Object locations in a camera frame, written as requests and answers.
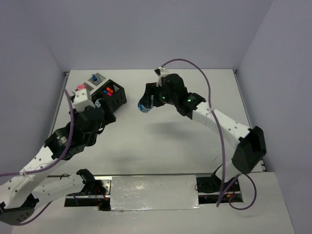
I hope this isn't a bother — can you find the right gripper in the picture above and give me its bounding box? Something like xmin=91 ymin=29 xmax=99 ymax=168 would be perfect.
xmin=138 ymin=82 xmax=176 ymax=108

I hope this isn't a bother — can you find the pink cap pen tube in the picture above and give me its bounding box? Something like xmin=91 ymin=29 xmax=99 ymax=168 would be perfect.
xmin=77 ymin=84 xmax=86 ymax=91

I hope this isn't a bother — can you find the blue cap spray bottle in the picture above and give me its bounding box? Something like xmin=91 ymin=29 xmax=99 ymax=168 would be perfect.
xmin=92 ymin=74 xmax=98 ymax=82

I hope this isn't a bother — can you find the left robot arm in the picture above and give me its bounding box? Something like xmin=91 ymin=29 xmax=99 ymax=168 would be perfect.
xmin=0 ymin=102 xmax=116 ymax=226

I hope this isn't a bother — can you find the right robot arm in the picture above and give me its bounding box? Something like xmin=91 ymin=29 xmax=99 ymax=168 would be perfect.
xmin=137 ymin=74 xmax=267 ymax=191

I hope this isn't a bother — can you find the black slotted organizer box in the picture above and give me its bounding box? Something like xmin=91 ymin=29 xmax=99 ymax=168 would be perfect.
xmin=92 ymin=79 xmax=127 ymax=113

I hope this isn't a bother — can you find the white slotted organizer box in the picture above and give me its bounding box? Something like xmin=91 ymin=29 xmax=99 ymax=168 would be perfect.
xmin=71 ymin=73 xmax=108 ymax=99

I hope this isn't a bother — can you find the silver tape panel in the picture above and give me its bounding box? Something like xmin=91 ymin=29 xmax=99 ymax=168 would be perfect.
xmin=110 ymin=175 xmax=200 ymax=211

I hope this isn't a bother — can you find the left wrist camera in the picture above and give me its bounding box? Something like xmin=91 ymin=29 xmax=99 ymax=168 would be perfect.
xmin=73 ymin=88 xmax=95 ymax=112

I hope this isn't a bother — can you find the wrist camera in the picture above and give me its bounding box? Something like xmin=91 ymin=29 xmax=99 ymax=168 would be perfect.
xmin=73 ymin=88 xmax=95 ymax=112
xmin=154 ymin=67 xmax=170 ymax=87

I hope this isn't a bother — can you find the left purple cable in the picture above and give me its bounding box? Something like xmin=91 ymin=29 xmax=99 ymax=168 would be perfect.
xmin=0 ymin=89 xmax=75 ymax=226

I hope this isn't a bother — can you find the purple cable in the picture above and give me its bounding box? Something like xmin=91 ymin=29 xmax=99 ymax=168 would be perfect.
xmin=160 ymin=58 xmax=258 ymax=211
xmin=0 ymin=89 xmax=75 ymax=226

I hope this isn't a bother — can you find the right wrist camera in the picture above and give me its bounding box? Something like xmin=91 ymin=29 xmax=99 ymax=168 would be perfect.
xmin=154 ymin=67 xmax=170 ymax=87

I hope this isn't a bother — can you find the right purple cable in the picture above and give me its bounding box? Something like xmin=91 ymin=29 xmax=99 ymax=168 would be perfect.
xmin=160 ymin=58 xmax=258 ymax=211

